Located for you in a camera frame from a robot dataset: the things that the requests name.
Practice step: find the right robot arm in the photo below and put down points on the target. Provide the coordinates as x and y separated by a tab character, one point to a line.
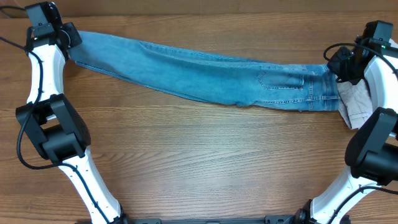
371	163

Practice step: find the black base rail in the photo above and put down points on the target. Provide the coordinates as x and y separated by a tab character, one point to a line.
217	220

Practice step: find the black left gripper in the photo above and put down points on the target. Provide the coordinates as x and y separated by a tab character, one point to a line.
74	39

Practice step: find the light blue denim jeans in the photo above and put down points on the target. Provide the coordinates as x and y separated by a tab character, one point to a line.
209	78

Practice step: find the folded light grey trousers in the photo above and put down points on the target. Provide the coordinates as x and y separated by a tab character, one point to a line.
355	105

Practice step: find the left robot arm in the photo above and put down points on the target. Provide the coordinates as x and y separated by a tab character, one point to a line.
54	127

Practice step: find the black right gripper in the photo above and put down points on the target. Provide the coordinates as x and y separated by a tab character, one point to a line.
333	65

